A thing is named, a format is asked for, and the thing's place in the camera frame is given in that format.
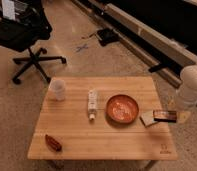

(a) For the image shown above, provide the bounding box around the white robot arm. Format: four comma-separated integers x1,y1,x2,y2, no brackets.
175,65,197,110

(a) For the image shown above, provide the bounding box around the white tube bottle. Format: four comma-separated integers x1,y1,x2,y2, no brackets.
88,90,97,121

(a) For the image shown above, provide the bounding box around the dark red chili pepper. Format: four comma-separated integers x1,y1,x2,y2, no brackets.
45,135,62,152

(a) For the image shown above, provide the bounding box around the black object on floor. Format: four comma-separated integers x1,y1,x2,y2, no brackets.
97,28,119,46

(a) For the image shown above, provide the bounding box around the translucent plastic cup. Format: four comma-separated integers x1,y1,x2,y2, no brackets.
49,80,65,101

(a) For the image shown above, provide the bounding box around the light wooden table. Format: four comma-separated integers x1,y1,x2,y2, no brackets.
28,77,177,160

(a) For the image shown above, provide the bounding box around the orange round plate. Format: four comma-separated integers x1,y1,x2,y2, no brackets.
106,94,139,124

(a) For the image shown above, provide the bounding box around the dark rectangular eraser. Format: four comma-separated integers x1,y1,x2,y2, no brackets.
153,110,177,123

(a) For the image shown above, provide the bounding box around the black office chair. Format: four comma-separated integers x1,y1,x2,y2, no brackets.
0,0,67,84

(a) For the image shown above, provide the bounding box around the white sponge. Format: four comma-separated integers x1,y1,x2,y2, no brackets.
140,111,156,127

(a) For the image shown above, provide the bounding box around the long grey metal rail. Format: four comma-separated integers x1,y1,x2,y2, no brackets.
73,0,197,86

